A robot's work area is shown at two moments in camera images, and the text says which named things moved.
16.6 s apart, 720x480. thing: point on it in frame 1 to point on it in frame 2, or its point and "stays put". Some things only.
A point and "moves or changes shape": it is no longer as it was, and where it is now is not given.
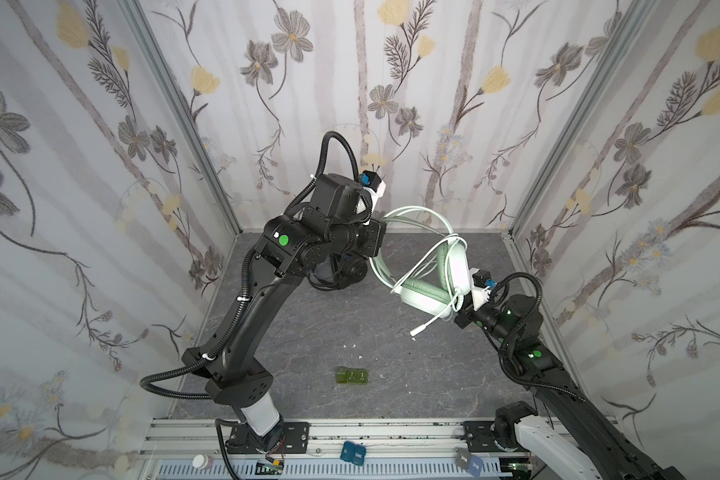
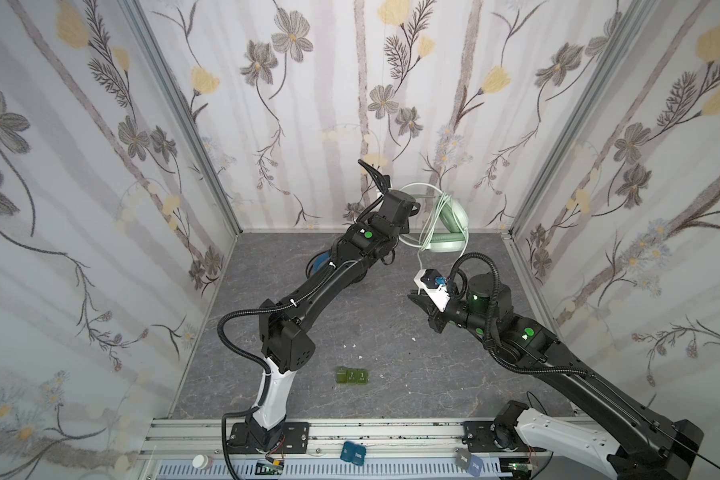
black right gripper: x=464 y=315 to x=434 y=316
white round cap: x=200 y=461 stays put
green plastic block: x=354 y=376 stays put
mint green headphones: x=454 y=267 moves or changes shape
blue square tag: x=353 y=453 stays put
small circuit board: x=274 y=468 stays put
